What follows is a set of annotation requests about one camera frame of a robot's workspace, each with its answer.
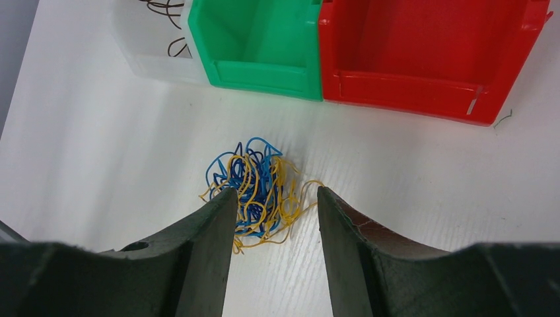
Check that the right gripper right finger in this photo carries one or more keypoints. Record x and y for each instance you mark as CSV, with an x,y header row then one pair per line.
x,y
374,271

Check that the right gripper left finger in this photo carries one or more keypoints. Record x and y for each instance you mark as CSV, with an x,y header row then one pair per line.
x,y
181,270

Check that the red plastic bin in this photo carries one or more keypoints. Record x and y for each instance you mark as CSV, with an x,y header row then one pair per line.
x,y
456,60

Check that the clear plastic bin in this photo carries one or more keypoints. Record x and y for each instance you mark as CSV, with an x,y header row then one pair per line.
x,y
155,40

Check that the green plastic bin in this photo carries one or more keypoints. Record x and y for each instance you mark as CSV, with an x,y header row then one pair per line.
x,y
268,46

